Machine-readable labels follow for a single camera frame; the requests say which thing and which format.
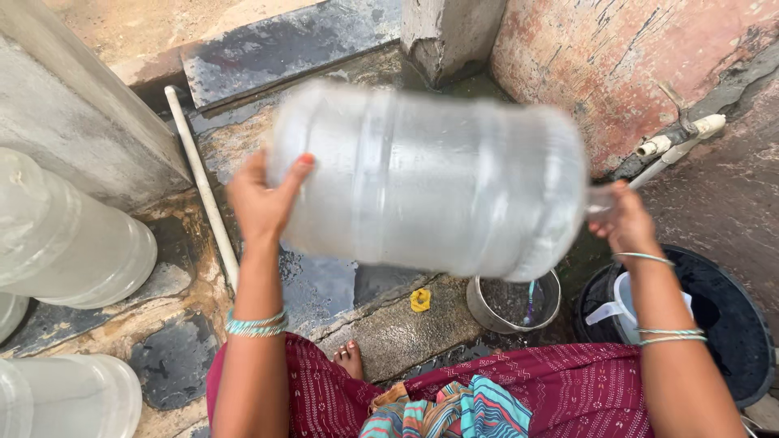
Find person's right hand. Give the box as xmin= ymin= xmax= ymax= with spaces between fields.
xmin=588 ymin=179 xmax=663 ymax=253

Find teal bangles stack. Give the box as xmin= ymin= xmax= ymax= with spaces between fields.
xmin=224 ymin=308 xmax=289 ymax=339

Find pair of thin bangles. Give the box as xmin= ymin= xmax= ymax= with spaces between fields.
xmin=635 ymin=327 xmax=708 ymax=347

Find large clear plastic water jug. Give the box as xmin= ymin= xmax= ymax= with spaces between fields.
xmin=266 ymin=79 xmax=617 ymax=284

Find maroon printed dress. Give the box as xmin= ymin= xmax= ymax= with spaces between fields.
xmin=206 ymin=333 xmax=656 ymax=438

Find white pipe tap fitting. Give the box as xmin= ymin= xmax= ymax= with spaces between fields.
xmin=627 ymin=114 xmax=727 ymax=191

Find blue brush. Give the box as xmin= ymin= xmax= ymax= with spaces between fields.
xmin=522 ymin=280 xmax=540 ymax=327

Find person's foot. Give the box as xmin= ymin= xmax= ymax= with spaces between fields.
xmin=332 ymin=339 xmax=365 ymax=382

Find long white plastic pipe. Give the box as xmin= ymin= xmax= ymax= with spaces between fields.
xmin=164 ymin=85 xmax=241 ymax=290

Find white plastic mug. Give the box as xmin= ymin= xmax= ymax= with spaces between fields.
xmin=585 ymin=272 xmax=695 ymax=346

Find black plastic tub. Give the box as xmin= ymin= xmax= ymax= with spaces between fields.
xmin=572 ymin=245 xmax=777 ymax=410

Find person's left hand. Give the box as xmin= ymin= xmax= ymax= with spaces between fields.
xmin=228 ymin=150 xmax=316 ymax=243

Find thin silver-green bangle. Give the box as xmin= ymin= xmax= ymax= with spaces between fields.
xmin=611 ymin=251 xmax=675 ymax=268

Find steel pot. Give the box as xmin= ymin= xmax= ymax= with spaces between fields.
xmin=466 ymin=268 xmax=562 ymax=335

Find striped multicolour scarf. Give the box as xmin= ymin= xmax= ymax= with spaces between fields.
xmin=358 ymin=374 xmax=534 ymax=438

